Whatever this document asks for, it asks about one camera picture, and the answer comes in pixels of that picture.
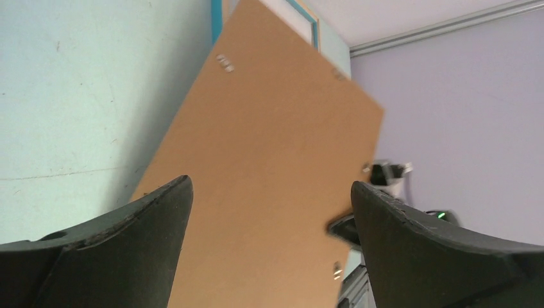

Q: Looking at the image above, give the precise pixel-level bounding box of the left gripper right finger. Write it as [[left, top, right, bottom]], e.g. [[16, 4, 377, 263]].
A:
[[351, 182, 543, 307]]

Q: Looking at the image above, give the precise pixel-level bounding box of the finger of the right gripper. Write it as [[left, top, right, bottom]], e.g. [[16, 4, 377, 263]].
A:
[[327, 214, 361, 247]]

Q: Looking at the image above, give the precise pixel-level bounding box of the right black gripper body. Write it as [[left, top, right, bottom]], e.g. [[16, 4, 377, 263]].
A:
[[425, 210, 460, 226]]

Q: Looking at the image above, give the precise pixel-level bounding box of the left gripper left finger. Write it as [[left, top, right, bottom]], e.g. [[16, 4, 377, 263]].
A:
[[1, 176, 193, 307]]

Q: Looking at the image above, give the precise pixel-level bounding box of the brown cardboard backing board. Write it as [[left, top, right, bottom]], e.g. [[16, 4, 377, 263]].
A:
[[134, 1, 384, 307]]

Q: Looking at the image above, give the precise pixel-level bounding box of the wooden picture frame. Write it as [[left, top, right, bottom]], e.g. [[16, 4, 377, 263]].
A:
[[211, 0, 321, 51]]

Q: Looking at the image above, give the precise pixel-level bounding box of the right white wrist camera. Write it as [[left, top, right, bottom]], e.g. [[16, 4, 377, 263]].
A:
[[370, 160, 413, 203]]

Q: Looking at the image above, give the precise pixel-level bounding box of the aluminium rail frame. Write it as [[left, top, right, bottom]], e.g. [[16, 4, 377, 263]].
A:
[[350, 0, 543, 58]]

